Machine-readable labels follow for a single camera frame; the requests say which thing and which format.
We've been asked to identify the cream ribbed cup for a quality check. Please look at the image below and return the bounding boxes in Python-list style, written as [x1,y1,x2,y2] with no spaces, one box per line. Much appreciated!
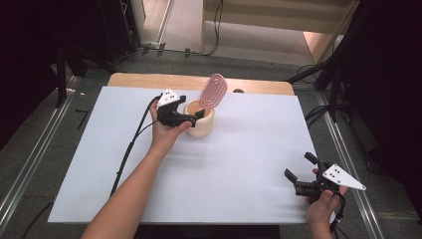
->
[182,99,216,138]

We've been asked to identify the pink hairbrush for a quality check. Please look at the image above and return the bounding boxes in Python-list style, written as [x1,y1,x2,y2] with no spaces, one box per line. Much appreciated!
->
[198,73,229,113]

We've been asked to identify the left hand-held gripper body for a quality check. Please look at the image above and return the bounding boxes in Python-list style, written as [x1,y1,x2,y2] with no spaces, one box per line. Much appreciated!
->
[156,88,197,128]

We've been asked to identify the person's left hand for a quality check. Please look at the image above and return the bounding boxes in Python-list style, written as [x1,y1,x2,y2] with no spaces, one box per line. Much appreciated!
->
[148,100,194,157]

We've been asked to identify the black cabinet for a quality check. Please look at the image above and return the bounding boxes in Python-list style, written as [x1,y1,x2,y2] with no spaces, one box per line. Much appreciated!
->
[98,0,141,64]

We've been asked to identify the black floor cables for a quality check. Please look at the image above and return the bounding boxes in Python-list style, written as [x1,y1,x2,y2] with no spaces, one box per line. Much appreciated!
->
[304,105,331,129]

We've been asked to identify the hand-held gripper cable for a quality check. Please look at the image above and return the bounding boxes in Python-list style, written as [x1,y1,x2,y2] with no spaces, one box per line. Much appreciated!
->
[327,191,347,239]
[21,94,163,239]

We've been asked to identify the left hand-held gripper cable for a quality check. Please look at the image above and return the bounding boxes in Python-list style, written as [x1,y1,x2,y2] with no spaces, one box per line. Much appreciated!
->
[21,94,163,239]

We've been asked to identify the person's right hand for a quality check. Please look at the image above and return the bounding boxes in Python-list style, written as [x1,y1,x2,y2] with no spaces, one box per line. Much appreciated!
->
[305,185,349,227]

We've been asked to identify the right hand-held gripper cable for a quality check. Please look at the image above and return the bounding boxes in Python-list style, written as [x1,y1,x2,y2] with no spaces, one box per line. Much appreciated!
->
[327,191,347,239]

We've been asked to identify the metal floor rail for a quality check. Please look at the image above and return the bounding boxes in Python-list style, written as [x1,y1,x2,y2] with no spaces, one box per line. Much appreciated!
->
[0,76,82,228]
[315,91,386,239]

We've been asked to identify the black metal stand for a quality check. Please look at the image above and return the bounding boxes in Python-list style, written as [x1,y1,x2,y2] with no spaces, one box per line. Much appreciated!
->
[287,49,353,123]
[53,43,117,109]

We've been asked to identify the white board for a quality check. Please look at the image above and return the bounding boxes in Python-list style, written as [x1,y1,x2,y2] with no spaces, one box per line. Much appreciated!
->
[48,86,336,225]

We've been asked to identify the hanging black cable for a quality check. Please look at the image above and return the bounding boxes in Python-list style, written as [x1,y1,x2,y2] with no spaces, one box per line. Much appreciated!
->
[198,0,224,57]

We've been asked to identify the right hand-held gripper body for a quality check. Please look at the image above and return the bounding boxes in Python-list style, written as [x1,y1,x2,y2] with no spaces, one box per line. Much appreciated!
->
[294,161,367,202]

